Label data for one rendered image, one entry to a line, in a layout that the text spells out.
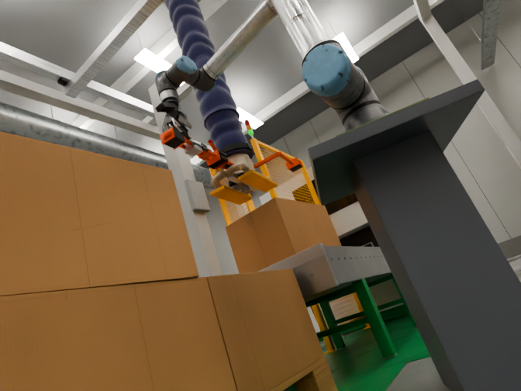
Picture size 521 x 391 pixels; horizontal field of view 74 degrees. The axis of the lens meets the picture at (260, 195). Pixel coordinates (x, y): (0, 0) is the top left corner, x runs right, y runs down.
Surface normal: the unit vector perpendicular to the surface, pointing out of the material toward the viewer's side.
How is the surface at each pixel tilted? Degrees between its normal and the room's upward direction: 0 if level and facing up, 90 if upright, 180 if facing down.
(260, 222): 90
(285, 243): 90
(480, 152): 90
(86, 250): 90
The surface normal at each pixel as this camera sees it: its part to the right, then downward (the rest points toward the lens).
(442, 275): -0.22, -0.29
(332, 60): -0.55, -0.07
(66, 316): 0.77, -0.45
